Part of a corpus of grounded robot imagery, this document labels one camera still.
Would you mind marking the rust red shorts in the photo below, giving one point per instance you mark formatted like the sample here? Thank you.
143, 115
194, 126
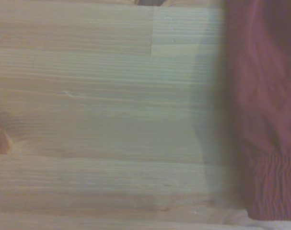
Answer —
267, 95

